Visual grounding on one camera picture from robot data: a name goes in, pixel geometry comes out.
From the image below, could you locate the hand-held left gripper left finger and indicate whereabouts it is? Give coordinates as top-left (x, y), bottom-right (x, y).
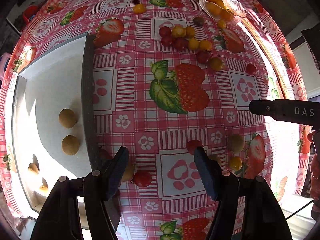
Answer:
top-left (30, 146), bottom-right (130, 240)

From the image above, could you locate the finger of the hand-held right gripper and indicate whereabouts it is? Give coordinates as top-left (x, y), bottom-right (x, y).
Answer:
top-left (249, 100), bottom-right (277, 117)

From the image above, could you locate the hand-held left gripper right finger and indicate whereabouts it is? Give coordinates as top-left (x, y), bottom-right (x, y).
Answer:
top-left (193, 146), bottom-right (293, 240)

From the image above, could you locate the person's right hand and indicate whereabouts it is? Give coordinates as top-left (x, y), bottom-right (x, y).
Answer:
top-left (307, 130), bottom-right (320, 218)

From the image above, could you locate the pale green round fruit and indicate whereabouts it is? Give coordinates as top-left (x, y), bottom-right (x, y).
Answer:
top-left (227, 134), bottom-right (245, 153)

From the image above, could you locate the red checkered strawberry tablecloth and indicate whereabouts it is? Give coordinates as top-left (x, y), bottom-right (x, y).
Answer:
top-left (0, 0), bottom-right (308, 240)

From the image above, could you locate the white box with grey rim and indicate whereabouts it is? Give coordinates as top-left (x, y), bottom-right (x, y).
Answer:
top-left (11, 32), bottom-right (122, 232)

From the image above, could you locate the clear glass bowl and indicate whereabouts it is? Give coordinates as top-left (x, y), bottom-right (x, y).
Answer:
top-left (198, 0), bottom-right (247, 25)

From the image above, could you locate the pile of yellow cherry tomatoes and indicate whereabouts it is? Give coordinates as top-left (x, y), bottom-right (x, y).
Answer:
top-left (201, 0), bottom-right (235, 22)

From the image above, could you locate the pink plastic stool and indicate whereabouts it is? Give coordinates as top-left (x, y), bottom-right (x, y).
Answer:
top-left (0, 52), bottom-right (11, 80)

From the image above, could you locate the red plastic basin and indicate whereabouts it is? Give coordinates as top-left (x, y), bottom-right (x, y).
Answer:
top-left (22, 5), bottom-right (40, 23)

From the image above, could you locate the black cable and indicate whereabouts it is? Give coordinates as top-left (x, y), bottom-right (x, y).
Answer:
top-left (284, 200), bottom-right (313, 220)

